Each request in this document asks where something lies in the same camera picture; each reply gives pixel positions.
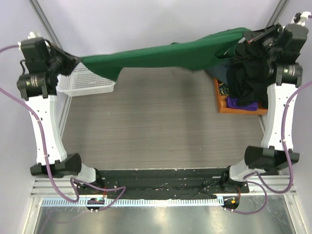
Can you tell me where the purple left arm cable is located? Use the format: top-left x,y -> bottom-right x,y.
0,44 -> 126,213

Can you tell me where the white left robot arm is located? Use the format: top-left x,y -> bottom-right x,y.
17,37 -> 104,195

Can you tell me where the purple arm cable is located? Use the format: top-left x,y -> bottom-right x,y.
0,44 -> 126,213
226,81 -> 312,215

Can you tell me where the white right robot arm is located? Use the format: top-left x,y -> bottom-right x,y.
220,22 -> 309,193

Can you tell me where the white plastic basket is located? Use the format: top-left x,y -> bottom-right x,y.
57,63 -> 116,97

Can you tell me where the purple t shirt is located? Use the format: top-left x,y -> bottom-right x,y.
225,96 -> 258,111

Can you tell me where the dark teal t shirt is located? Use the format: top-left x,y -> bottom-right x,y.
207,61 -> 231,85

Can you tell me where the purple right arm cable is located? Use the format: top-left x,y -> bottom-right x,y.
226,81 -> 312,215

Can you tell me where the patterned cloth in tray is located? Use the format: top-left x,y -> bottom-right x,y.
218,82 -> 230,96

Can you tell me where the orange tray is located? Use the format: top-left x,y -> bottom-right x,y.
213,78 -> 268,116

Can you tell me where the green t shirt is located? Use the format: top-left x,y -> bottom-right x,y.
81,27 -> 249,81

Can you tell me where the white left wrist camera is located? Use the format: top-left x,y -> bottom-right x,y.
27,31 -> 41,39

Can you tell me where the black t shirt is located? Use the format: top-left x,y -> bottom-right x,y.
227,42 -> 268,108

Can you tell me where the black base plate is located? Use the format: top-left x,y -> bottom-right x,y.
46,167 -> 250,200

